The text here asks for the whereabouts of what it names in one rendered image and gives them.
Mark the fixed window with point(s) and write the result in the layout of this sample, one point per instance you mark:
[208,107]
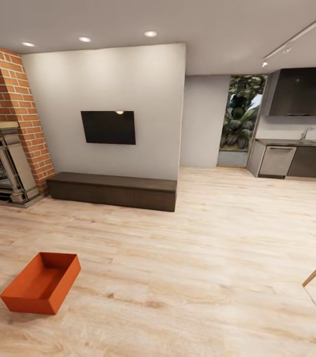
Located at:
[244,103]

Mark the wall mounted tv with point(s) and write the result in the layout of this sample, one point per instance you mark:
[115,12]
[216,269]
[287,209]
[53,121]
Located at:
[109,127]

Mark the dishwasher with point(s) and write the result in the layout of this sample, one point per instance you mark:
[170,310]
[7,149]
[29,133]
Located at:
[276,161]

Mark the cabinet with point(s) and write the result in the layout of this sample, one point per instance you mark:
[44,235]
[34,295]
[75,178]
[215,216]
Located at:
[291,92]
[117,190]

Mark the wood fireplace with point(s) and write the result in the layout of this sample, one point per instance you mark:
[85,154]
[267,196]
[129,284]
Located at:
[17,184]

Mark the storage box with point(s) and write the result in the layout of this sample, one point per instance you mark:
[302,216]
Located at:
[43,285]

